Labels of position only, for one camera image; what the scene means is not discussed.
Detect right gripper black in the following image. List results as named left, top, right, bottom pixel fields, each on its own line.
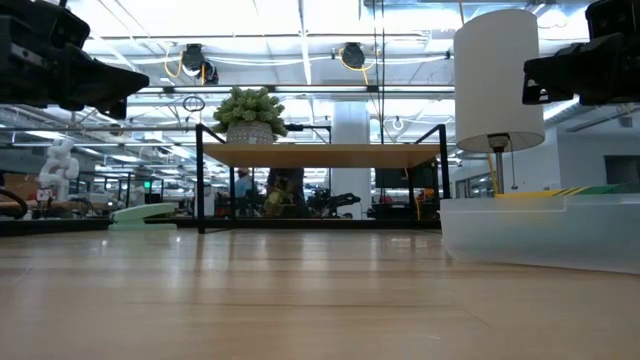
left=521, top=0, right=640, bottom=107

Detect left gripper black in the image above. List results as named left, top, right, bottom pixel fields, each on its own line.
left=0, top=0, right=151, bottom=121

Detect yellow green crayon box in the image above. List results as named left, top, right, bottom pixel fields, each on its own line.
left=493, top=182, right=640, bottom=199

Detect white shade table lamp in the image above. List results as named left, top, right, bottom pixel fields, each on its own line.
left=453, top=8, right=547, bottom=197

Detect mint green stapler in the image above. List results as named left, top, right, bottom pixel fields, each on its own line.
left=108, top=201, right=179, bottom=233

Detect green plant in grey pot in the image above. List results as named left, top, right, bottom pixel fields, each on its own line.
left=212, top=86, right=290, bottom=146

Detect person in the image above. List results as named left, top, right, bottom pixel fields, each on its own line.
left=264, top=167, right=307, bottom=220
left=233, top=167, right=255, bottom=200

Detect clear plastic storage box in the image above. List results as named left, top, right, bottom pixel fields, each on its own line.
left=439, top=192, right=640, bottom=276

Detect wooden shelf black metal legs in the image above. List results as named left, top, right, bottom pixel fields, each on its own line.
left=194, top=122, right=452, bottom=236

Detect white building column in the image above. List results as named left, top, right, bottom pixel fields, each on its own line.
left=331, top=101, right=372, bottom=220

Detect black ceiling cable reel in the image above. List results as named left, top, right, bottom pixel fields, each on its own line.
left=180, top=43, right=220, bottom=86
left=338, top=41, right=368, bottom=71

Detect black looped cable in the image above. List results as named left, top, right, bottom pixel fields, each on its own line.
left=0, top=187, right=30, bottom=220

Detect black metal rig frame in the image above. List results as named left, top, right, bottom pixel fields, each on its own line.
left=0, top=218, right=444, bottom=236

